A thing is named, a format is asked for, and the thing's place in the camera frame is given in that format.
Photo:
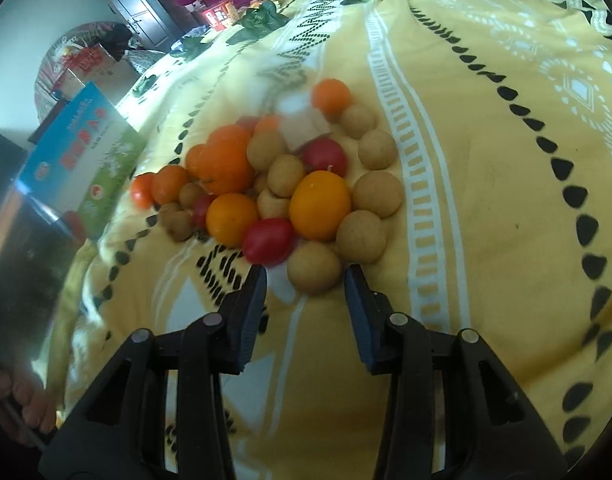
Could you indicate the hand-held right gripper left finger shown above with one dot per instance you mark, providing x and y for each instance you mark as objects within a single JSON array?
[{"x": 251, "y": 310}]

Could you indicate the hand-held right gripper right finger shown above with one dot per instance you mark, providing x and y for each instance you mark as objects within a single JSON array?
[{"x": 358, "y": 310}]

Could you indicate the single brown longan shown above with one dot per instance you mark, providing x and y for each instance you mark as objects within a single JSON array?
[{"x": 313, "y": 267}]

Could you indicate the person's left hand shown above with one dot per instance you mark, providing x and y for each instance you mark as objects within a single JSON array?
[{"x": 28, "y": 400}]

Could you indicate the yellow cherry tomato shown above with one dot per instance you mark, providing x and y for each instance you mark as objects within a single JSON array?
[
  {"x": 320, "y": 205},
  {"x": 232, "y": 219}
]

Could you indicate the pile of longans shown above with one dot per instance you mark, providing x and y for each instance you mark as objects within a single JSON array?
[{"x": 378, "y": 192}]

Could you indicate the orange tangerine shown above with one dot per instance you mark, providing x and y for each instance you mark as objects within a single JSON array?
[
  {"x": 170, "y": 183},
  {"x": 331, "y": 96},
  {"x": 231, "y": 160},
  {"x": 195, "y": 160},
  {"x": 268, "y": 124}
]

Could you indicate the peeled white fruit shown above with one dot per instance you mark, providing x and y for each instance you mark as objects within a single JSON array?
[{"x": 303, "y": 125}]

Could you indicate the blue and green cardboard box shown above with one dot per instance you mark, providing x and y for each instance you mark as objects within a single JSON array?
[{"x": 81, "y": 160}]

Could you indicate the black box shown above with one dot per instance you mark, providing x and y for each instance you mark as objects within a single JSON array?
[{"x": 3, "y": 185}]

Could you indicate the red snack box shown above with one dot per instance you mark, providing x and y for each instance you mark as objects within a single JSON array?
[{"x": 220, "y": 14}]

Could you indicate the red gift box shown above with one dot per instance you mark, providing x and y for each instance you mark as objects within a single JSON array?
[{"x": 81, "y": 65}]

